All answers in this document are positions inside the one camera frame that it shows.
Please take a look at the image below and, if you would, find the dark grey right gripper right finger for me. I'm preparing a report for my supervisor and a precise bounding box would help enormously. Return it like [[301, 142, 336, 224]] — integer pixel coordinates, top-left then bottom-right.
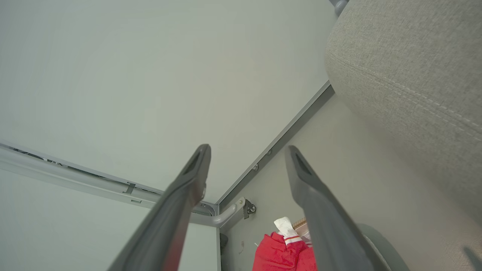
[[284, 145, 375, 271]]

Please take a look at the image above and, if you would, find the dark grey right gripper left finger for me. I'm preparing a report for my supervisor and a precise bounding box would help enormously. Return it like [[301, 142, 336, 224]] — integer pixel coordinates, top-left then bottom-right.
[[107, 144, 212, 271]]

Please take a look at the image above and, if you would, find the red garment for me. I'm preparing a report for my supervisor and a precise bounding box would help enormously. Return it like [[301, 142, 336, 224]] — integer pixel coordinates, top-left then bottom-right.
[[252, 216, 317, 271]]

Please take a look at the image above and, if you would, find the grey fabric chair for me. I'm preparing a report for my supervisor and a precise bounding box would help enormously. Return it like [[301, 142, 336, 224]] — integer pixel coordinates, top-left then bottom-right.
[[325, 0, 482, 228]]

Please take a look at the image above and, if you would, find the small black caster wheel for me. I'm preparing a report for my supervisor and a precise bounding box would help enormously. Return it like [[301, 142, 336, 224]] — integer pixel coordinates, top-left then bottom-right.
[[243, 199, 257, 219]]

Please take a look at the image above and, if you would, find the dark grey baseboard strip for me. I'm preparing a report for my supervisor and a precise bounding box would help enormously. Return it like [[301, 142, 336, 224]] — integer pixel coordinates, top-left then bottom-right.
[[218, 84, 335, 212]]

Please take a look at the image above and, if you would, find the grey metal frame rail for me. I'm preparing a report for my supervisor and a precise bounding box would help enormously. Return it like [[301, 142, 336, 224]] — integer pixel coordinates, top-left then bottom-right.
[[0, 143, 247, 228]]

